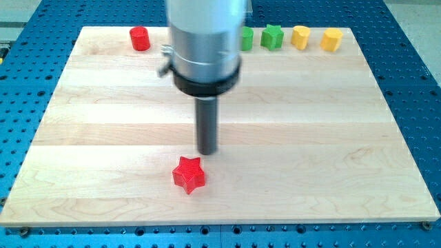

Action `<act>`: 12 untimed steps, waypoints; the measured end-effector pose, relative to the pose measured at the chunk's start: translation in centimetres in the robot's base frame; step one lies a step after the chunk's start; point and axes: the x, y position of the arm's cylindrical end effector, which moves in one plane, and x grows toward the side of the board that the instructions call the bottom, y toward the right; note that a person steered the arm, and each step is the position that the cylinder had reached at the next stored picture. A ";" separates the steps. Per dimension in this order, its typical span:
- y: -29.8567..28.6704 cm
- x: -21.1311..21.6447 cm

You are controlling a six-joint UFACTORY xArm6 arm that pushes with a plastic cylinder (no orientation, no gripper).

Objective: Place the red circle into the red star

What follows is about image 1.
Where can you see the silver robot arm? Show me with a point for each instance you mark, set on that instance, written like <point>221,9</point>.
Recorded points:
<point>205,41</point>

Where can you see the red star block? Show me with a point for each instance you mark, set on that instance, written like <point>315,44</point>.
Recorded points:
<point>189,174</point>

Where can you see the green star block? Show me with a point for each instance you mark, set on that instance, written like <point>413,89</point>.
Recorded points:
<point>272,37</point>

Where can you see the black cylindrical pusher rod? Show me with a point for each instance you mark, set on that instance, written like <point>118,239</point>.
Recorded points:
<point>206,124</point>

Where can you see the light wooden board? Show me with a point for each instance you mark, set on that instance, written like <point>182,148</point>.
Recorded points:
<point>304,137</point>

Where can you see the green cylinder block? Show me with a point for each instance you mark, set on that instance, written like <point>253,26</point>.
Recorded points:
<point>247,38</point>

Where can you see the yellow heart block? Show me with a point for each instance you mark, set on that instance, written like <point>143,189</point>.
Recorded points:
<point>300,36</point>

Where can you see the red cylinder block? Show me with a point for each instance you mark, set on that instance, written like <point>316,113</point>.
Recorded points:
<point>140,38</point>

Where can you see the yellow hexagon block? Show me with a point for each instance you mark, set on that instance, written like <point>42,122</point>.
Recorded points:
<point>331,39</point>

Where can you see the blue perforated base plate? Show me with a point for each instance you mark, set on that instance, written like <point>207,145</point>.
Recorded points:
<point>36,60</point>

